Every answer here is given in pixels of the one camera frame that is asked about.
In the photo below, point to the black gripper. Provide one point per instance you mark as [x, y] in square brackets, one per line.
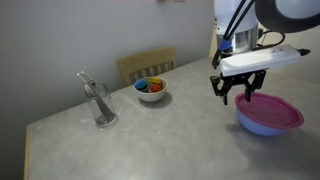
[238, 80]

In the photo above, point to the pink plastic bowl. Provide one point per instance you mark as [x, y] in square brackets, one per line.
[271, 111]

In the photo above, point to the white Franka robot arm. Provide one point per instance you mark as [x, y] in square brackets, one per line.
[286, 13]

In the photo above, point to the blue plastic bowl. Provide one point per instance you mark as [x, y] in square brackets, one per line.
[256, 126]

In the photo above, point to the white ceramic bowl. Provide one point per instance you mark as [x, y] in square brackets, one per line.
[151, 96]

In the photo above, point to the red toy piece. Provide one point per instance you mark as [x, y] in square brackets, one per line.
[155, 88]

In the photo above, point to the yellow toy piece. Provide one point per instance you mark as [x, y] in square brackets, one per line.
[155, 80]

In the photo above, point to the blue toy piece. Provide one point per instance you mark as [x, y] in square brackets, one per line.
[141, 84]

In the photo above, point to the wooden chair with slats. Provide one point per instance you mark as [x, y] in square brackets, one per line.
[143, 60]

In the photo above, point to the clear glass jar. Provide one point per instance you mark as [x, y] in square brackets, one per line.
[101, 111]

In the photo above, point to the glass cup with utensil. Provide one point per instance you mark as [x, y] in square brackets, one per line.
[85, 77]

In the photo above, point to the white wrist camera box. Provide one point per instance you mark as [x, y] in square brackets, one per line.
[260, 61]

